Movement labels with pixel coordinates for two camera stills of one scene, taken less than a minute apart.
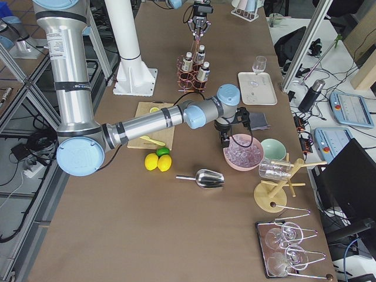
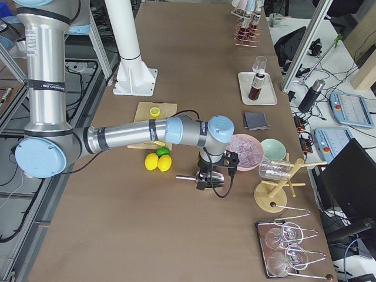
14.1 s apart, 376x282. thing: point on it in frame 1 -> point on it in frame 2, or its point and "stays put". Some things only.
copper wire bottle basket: x=188 y=81 -> x=247 y=33
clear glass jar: x=278 y=170 stays put
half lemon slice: x=154 y=108 stays put
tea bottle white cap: x=201 y=55 -> x=257 y=85
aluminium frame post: x=319 y=16 stays put
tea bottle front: x=204 y=71 -> x=255 y=21
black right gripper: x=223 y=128 -> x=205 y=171
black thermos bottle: x=312 y=95 stays put
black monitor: x=346 y=184 stays put
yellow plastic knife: x=146 y=137 stays put
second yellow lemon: x=164 y=162 stays put
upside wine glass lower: x=295 y=257 stays put
